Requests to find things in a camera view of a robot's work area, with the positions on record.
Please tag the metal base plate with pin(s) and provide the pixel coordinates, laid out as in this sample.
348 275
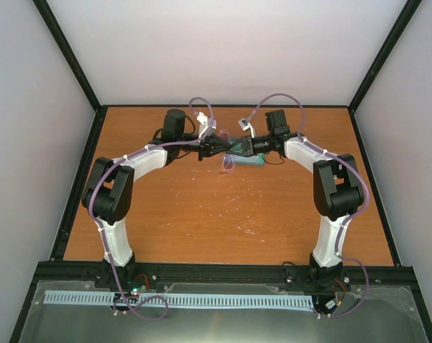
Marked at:
377 314

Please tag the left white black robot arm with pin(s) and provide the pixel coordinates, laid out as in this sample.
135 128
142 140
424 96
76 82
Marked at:
108 192

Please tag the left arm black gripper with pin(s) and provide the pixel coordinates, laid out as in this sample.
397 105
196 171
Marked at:
212 142

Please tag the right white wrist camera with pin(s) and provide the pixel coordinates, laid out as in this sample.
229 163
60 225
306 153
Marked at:
246 125

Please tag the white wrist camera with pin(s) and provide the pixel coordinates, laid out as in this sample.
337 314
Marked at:
246 125
207 125

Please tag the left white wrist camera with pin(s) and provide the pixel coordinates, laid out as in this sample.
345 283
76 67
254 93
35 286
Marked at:
207 125

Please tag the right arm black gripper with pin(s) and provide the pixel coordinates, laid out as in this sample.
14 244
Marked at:
247 148

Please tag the light blue cable duct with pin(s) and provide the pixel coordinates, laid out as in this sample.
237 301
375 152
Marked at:
188 301

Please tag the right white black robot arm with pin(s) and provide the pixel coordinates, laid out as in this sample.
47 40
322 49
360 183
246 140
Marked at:
339 192

